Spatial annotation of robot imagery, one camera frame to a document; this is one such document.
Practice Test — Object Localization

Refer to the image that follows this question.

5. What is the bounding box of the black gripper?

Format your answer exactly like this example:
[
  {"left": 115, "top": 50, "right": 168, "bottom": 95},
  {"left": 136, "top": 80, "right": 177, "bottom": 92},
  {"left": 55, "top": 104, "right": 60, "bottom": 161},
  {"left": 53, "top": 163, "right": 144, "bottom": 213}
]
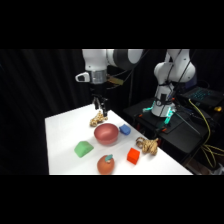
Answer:
[{"left": 89, "top": 82, "right": 110, "bottom": 118}]

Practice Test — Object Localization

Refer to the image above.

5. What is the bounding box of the green triangle block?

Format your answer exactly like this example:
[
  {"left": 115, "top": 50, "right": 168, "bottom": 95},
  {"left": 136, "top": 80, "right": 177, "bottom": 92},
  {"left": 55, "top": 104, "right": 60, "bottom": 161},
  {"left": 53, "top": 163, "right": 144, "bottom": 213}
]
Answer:
[{"left": 73, "top": 140, "right": 95, "bottom": 159}]

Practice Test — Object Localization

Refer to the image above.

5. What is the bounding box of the pink bowl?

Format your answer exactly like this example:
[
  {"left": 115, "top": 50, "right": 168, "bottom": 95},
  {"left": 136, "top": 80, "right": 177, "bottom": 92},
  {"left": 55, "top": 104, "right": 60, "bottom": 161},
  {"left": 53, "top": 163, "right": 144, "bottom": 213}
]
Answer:
[{"left": 93, "top": 122, "right": 120, "bottom": 146}]

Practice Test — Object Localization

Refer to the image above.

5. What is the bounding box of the blue block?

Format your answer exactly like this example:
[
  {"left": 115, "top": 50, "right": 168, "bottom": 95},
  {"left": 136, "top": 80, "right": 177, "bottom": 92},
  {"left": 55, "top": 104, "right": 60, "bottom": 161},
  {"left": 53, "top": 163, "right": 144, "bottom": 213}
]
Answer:
[{"left": 118, "top": 123, "right": 132, "bottom": 136}]

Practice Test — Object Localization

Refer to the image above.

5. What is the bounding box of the white table cloth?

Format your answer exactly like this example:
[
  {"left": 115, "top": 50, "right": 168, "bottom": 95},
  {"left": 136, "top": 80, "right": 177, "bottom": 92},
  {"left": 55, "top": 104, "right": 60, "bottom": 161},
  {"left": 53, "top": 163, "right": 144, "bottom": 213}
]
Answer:
[{"left": 44, "top": 103, "right": 194, "bottom": 176}]

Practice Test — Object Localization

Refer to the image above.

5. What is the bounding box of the red cube block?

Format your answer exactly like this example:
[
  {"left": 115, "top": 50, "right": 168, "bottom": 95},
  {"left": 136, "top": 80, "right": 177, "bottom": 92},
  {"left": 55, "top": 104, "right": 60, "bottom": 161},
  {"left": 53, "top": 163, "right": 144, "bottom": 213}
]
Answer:
[{"left": 126, "top": 147, "right": 141, "bottom": 166}]

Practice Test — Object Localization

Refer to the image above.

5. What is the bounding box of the orange fruit with teal stem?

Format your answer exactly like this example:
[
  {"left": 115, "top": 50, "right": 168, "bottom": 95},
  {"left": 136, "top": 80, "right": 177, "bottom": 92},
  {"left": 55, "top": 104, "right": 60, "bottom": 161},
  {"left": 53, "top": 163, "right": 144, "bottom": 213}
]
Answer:
[{"left": 96, "top": 153, "right": 116, "bottom": 176}]

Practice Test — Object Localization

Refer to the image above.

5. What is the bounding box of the black curtain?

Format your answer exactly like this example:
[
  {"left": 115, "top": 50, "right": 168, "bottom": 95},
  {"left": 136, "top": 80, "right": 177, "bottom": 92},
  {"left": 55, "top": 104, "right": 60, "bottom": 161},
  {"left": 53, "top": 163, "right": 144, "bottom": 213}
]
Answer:
[{"left": 0, "top": 49, "right": 224, "bottom": 176}]

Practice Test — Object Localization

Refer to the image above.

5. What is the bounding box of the black robot stand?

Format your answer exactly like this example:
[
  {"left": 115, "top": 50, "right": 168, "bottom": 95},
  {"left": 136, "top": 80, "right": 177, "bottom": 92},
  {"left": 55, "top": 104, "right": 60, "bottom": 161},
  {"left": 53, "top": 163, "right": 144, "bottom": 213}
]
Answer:
[{"left": 123, "top": 96, "right": 224, "bottom": 168}]

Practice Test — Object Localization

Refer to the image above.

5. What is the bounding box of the black laptop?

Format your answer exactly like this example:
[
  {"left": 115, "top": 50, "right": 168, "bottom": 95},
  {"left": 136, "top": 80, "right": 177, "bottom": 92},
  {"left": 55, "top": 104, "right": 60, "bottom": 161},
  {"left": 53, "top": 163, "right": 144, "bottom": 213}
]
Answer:
[{"left": 179, "top": 85, "right": 224, "bottom": 109}]

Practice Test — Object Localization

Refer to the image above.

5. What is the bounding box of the small tan rope knot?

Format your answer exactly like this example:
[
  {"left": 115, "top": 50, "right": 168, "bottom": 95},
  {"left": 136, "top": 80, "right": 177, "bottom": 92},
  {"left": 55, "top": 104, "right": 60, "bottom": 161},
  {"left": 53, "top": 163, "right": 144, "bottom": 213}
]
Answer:
[{"left": 88, "top": 111, "right": 110, "bottom": 128}]

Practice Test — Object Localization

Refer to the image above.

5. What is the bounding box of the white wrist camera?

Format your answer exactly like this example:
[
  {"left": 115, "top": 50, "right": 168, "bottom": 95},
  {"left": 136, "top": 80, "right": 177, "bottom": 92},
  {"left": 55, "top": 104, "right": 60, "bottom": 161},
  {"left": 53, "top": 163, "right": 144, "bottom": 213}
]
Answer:
[{"left": 75, "top": 71, "right": 91, "bottom": 84}]

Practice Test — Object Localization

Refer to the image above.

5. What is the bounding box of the black cable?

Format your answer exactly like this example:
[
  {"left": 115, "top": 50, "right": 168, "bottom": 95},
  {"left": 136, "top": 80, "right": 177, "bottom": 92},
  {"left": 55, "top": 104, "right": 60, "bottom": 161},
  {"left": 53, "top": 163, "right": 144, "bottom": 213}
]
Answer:
[{"left": 107, "top": 49, "right": 151, "bottom": 98}]

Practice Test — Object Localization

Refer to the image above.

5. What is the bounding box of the large tan rope knot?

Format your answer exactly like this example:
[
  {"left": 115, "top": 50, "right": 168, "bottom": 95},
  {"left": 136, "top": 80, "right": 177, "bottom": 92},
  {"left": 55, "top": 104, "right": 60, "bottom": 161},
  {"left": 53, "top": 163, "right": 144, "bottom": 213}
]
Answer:
[{"left": 135, "top": 136, "right": 160, "bottom": 156}]

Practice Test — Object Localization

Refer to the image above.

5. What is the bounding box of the yellow cable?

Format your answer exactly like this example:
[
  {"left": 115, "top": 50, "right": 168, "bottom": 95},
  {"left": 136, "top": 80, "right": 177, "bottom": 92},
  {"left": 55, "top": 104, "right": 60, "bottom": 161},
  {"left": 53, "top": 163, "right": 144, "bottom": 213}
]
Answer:
[{"left": 188, "top": 98, "right": 224, "bottom": 169}]

